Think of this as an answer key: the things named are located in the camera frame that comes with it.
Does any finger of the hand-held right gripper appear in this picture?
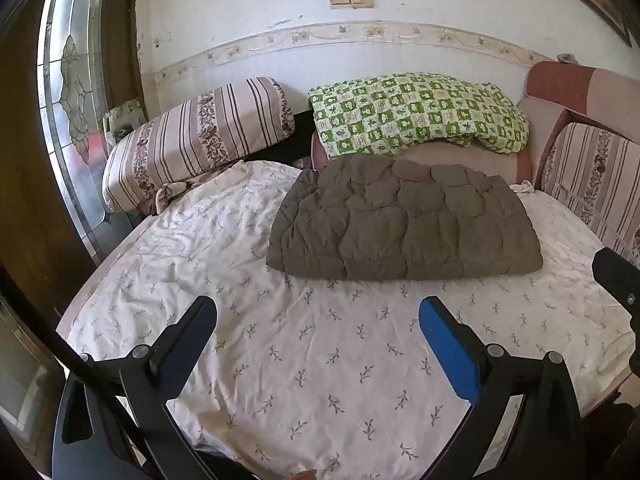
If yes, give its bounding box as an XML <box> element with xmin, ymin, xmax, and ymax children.
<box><xmin>592</xmin><ymin>247</ymin><xmax>640</xmax><ymax>318</ymax></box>

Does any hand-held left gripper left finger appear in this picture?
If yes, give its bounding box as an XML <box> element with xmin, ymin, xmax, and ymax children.
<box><xmin>52</xmin><ymin>296</ymin><xmax>218</xmax><ymax>480</ymax></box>

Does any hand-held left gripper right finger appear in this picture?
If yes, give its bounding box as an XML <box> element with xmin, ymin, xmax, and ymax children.
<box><xmin>419</xmin><ymin>296</ymin><xmax>586</xmax><ymax>480</ymax></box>

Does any olive quilted hooded jacket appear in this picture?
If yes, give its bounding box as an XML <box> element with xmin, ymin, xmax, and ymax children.
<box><xmin>265</xmin><ymin>154</ymin><xmax>544</xmax><ymax>281</ymax></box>

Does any striped floral cushion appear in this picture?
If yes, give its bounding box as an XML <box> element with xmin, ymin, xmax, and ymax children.
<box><xmin>542</xmin><ymin>122</ymin><xmax>640</xmax><ymax>261</ymax></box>

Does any white floral bed sheet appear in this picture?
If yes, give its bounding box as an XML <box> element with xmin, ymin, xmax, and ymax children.
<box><xmin>57</xmin><ymin>160</ymin><xmax>636</xmax><ymax>480</ymax></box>

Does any striped floral pillow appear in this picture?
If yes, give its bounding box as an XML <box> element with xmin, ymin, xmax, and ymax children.
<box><xmin>102</xmin><ymin>76</ymin><xmax>296</xmax><ymax>213</ymax></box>

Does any floral fabric bag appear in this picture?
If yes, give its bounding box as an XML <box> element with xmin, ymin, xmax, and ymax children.
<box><xmin>102</xmin><ymin>99</ymin><xmax>146</xmax><ymax>141</ymax></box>

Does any green checkered quilt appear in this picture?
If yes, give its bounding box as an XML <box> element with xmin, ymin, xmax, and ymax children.
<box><xmin>307</xmin><ymin>72</ymin><xmax>530</xmax><ymax>157</ymax></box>

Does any dark wooden door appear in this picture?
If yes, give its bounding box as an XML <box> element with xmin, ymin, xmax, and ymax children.
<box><xmin>0</xmin><ymin>0</ymin><xmax>146</xmax><ymax>291</ymax></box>

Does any stained glass door panel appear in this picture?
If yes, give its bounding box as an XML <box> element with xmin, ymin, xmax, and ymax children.
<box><xmin>39</xmin><ymin>0</ymin><xmax>118</xmax><ymax>256</ymax></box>

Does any black cord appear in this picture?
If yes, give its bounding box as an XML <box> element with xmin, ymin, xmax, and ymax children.
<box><xmin>0</xmin><ymin>265</ymin><xmax>161</xmax><ymax>471</ymax></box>

